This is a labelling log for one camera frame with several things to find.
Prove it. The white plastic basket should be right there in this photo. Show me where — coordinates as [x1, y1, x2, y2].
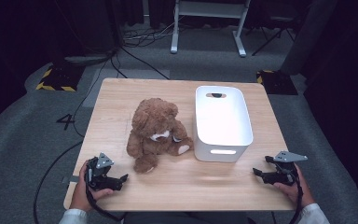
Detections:
[193, 85, 255, 163]

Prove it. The bundle of floor cables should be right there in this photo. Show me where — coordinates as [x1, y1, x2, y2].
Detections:
[117, 18, 176, 80]

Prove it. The white metal stand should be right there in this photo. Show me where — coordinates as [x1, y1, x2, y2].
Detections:
[170, 0, 252, 58]

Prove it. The black yellow striped floor base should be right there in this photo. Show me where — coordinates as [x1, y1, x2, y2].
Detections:
[35, 60, 86, 92]
[255, 69, 298, 96]

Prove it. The person's right hand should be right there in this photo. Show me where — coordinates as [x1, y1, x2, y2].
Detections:
[273, 164, 315, 209]

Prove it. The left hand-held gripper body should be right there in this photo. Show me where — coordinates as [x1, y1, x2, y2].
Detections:
[85, 152, 122, 191]

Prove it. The person's left hand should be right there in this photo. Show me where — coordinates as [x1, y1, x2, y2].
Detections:
[69, 160, 115, 213]

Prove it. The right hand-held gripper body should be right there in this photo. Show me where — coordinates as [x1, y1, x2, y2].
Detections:
[262, 150, 309, 187]

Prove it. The black tripod stand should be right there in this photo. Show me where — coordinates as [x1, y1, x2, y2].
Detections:
[251, 15, 296, 57]

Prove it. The right hand-held gripper black cable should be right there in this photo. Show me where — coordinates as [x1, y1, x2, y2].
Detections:
[287, 169, 304, 224]

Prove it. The long black floor cable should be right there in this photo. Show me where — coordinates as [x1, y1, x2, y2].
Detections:
[33, 59, 114, 224]

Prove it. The grey floor tape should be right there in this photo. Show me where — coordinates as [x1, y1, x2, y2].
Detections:
[62, 175, 80, 184]

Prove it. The left hand-held gripper black cable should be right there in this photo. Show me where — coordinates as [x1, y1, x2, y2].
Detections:
[85, 166, 126, 222]

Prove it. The hand-held gripper black cable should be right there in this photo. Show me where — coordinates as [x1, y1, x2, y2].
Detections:
[85, 166, 126, 222]
[287, 169, 304, 224]

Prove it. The brown teddy bear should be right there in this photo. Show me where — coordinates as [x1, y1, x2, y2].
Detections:
[126, 97, 195, 175]

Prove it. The dark cabinet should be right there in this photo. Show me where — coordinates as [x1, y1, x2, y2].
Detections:
[54, 0, 123, 58]

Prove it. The grey drape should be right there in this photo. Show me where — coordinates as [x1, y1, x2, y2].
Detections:
[279, 0, 338, 76]

